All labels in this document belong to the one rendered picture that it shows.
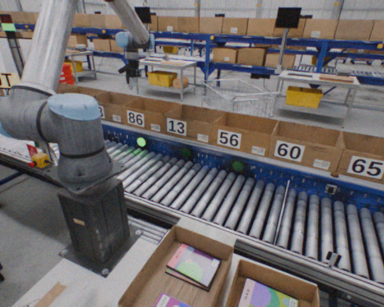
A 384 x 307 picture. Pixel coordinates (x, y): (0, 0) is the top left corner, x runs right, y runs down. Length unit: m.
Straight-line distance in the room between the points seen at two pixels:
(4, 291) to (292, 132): 2.26
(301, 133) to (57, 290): 1.62
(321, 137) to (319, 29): 4.27
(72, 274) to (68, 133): 0.60
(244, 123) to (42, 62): 1.36
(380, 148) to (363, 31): 4.27
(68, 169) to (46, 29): 0.51
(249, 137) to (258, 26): 4.67
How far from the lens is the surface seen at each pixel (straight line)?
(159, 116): 1.85
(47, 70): 1.04
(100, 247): 1.11
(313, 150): 1.59
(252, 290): 1.05
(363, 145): 1.91
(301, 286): 1.09
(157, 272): 1.12
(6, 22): 1.68
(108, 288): 1.12
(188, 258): 1.12
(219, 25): 6.36
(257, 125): 1.89
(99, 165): 0.93
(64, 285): 1.19
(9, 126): 1.00
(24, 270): 2.38
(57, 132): 0.90
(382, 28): 6.05
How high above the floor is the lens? 1.67
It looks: 28 degrees down
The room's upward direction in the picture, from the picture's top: 2 degrees clockwise
